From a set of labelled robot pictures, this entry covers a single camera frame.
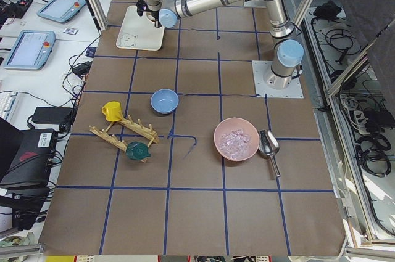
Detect metal ice scoop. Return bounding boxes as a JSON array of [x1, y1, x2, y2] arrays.
[[259, 130, 281, 178]]

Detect blue bowl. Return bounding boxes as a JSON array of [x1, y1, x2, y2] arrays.
[[151, 89, 179, 115]]

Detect pink bowl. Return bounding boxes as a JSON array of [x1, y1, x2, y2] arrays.
[[214, 117, 259, 162]]

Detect clear ice cubes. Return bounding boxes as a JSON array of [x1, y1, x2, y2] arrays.
[[219, 128, 251, 159]]

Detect yellow cup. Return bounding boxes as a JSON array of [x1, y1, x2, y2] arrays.
[[101, 101, 123, 122]]

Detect wooden cup rack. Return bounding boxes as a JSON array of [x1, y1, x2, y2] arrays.
[[88, 114, 160, 163]]

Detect blue teach pendant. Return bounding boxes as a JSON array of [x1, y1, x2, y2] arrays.
[[37, 0, 86, 23], [4, 30, 56, 70]]

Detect black power adapter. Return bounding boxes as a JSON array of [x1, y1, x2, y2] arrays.
[[31, 107, 72, 125]]

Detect black computer box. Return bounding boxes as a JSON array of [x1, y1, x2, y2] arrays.
[[1, 118, 57, 190]]

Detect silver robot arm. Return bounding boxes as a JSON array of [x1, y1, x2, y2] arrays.
[[137, 0, 304, 90]]

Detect blue teach pendant lower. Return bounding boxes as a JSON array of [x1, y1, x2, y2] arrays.
[[4, 30, 56, 70]]

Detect blue teach pendant upper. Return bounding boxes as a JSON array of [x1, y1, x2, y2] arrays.
[[37, 0, 86, 23]]

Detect dark green cup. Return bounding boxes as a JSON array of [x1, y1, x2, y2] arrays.
[[126, 141, 151, 160]]

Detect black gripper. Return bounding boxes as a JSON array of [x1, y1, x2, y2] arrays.
[[145, 3, 160, 27]]

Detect white bear tray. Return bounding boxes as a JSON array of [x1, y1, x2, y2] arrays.
[[115, 6, 165, 51]]

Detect white power strip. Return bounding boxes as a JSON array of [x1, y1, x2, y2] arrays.
[[347, 97, 368, 135]]

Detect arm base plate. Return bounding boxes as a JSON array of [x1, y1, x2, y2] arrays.
[[252, 60, 304, 99]]

